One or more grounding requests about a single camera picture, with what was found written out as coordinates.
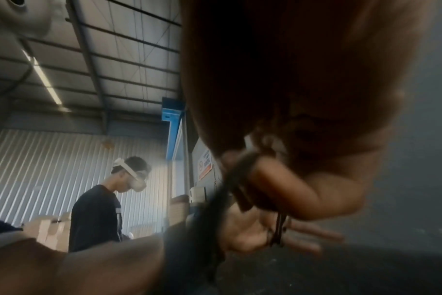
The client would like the person's right hand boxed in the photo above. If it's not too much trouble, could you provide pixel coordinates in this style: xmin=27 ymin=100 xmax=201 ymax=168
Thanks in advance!
xmin=179 ymin=0 xmax=437 ymax=220

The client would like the white wall device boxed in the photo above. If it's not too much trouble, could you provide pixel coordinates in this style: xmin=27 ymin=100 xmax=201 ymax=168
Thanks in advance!
xmin=189 ymin=186 xmax=207 ymax=204

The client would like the black wrist strap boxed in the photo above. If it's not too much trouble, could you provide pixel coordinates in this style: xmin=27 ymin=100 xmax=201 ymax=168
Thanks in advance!
xmin=162 ymin=151 xmax=262 ymax=295

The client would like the person's left forearm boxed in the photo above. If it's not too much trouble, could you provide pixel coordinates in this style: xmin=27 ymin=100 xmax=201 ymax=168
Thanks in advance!
xmin=0 ymin=232 xmax=168 ymax=295

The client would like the fluorescent ceiling light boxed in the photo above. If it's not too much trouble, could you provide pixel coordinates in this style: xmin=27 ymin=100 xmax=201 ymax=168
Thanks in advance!
xmin=21 ymin=48 xmax=71 ymax=113

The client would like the white head-mounted device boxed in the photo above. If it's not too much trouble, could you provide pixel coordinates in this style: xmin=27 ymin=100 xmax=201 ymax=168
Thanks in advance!
xmin=0 ymin=0 xmax=68 ymax=39

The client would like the blue metal frame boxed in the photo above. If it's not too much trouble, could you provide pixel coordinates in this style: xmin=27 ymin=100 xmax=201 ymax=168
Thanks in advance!
xmin=161 ymin=97 xmax=187 ymax=162

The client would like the cardboard box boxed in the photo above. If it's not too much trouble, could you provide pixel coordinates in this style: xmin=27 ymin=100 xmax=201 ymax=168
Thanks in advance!
xmin=167 ymin=194 xmax=191 ymax=229

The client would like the white headset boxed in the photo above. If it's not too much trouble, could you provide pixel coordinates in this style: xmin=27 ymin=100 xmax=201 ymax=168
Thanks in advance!
xmin=113 ymin=157 xmax=150 ymax=192

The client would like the stack of cardboard boxes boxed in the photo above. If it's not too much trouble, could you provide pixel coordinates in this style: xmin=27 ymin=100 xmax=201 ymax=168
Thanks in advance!
xmin=21 ymin=212 xmax=72 ymax=253

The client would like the person's left hand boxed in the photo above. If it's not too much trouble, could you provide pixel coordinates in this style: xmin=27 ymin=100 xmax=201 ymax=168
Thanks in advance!
xmin=220 ymin=201 xmax=346 ymax=257

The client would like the wall sign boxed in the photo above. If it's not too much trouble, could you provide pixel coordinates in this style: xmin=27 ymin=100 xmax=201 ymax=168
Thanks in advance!
xmin=198 ymin=149 xmax=217 ymax=182

